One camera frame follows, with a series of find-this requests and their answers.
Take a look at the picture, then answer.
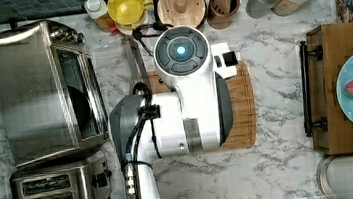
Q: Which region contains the brown utensil cup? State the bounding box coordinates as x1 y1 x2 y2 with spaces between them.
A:
207 0 240 30

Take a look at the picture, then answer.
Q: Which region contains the round wooden lid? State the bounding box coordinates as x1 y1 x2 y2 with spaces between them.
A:
157 0 207 28

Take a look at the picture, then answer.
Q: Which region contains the bamboo cutting board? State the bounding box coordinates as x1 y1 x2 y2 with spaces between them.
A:
133 62 257 162

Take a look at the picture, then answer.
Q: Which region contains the yellow mug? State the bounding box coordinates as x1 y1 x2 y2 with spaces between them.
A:
107 0 154 28

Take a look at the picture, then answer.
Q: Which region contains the stainless steel toaster oven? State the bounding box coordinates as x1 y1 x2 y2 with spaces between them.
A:
0 20 108 168

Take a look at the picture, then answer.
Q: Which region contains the white capped bottle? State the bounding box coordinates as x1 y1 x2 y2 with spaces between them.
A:
84 0 116 33

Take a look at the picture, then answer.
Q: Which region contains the wooden tray with handle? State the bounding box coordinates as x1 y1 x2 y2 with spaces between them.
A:
299 23 353 155

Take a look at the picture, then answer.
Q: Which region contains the stainless steel two-slot toaster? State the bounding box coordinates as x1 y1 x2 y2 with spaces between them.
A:
9 151 112 199

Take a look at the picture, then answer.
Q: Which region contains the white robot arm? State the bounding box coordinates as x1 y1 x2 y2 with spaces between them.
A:
109 26 238 199

